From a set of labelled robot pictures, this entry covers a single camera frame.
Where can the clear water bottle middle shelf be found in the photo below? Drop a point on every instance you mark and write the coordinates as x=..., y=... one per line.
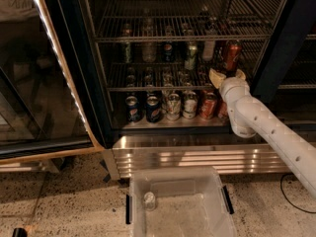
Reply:
x=149, y=50

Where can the red coke can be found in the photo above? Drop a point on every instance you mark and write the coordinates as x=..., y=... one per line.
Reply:
x=222, y=110
x=208, y=105

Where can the open glass fridge door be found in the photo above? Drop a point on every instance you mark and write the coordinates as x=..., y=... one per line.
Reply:
x=41, y=115

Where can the middle wire shelf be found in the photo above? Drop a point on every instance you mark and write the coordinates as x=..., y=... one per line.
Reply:
x=158, y=76

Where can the blue pepsi can left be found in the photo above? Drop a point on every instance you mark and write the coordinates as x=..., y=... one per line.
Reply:
x=132, y=108

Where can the white can middle shelf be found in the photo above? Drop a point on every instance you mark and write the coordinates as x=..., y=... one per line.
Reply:
x=208, y=50

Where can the blue pepsi can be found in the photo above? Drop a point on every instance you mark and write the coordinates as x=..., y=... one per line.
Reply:
x=132, y=108
x=153, y=109

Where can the upper wire shelf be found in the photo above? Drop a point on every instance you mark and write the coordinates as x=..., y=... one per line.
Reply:
x=180, y=20

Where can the red coke can bottom right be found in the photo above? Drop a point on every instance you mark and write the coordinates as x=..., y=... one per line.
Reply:
x=222, y=110

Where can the clear plastic bin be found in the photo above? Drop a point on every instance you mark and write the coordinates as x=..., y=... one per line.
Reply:
x=190, y=202

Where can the red coke can bottom left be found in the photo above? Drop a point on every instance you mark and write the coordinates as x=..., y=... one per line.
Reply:
x=208, y=105

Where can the black object on floor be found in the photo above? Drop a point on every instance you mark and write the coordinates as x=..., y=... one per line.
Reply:
x=20, y=232

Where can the clear cup in bin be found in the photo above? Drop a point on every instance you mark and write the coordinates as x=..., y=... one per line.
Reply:
x=149, y=201

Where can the white green can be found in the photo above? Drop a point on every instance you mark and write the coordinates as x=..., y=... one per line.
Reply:
x=173, y=107
x=190, y=105

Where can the black commercial fridge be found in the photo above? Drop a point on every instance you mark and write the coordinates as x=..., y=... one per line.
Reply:
x=280, y=72

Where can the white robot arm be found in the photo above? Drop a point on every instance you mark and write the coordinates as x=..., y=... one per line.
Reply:
x=249, y=116

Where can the red coke can shelf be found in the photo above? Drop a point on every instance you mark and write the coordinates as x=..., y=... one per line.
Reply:
x=231, y=54

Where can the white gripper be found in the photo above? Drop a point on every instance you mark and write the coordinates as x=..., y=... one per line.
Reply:
x=229, y=82

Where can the pepsi can middle shelf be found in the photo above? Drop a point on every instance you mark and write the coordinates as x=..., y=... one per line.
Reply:
x=168, y=52

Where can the green sprite can middle shelf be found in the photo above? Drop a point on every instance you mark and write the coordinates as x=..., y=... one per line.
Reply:
x=191, y=55

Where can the green can middle shelf left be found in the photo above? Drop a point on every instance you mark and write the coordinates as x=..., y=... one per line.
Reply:
x=126, y=52

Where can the wire shelf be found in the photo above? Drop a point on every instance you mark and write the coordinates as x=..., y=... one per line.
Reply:
x=180, y=20
x=158, y=76

